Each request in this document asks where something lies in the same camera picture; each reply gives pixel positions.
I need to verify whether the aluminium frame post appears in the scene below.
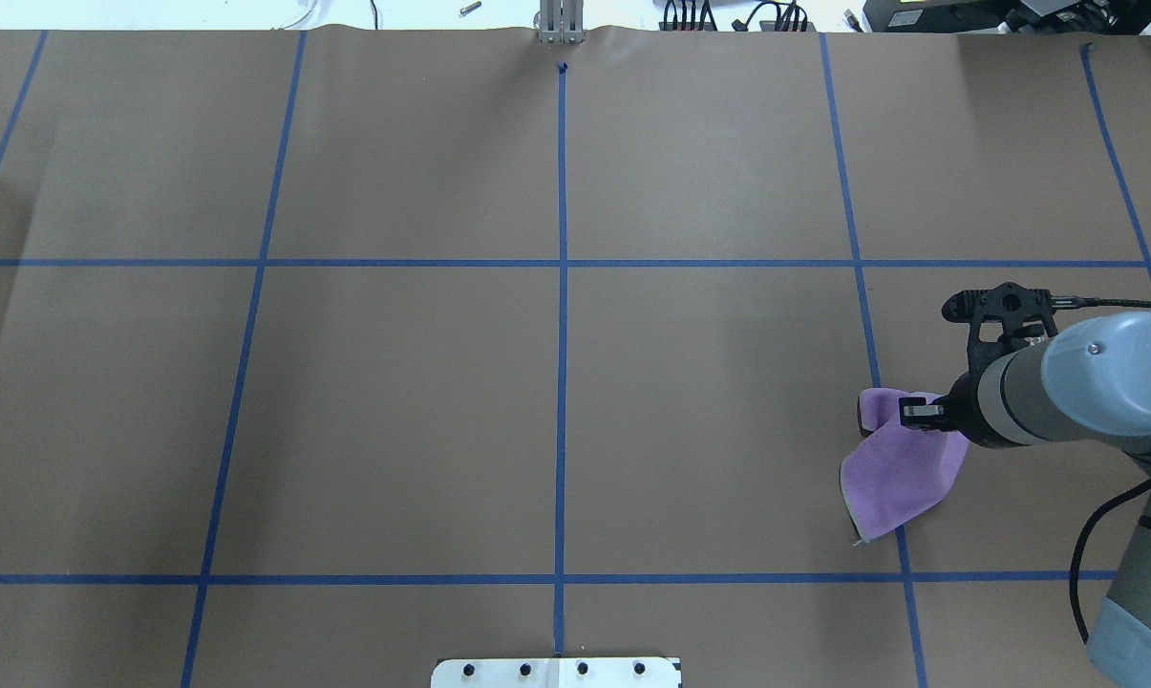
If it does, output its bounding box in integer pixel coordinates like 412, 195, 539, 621
533, 0, 586, 45

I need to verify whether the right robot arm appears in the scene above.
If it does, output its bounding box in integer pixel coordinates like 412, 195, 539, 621
897, 309, 1151, 687

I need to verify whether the purple cloth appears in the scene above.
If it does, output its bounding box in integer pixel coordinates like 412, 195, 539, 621
839, 388, 970, 543

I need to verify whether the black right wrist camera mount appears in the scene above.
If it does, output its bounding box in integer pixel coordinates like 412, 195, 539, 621
942, 282, 1087, 376

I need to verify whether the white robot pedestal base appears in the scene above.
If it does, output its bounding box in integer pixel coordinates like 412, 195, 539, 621
430, 656, 684, 687

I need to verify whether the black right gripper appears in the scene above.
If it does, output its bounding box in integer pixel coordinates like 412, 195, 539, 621
898, 372, 1000, 449

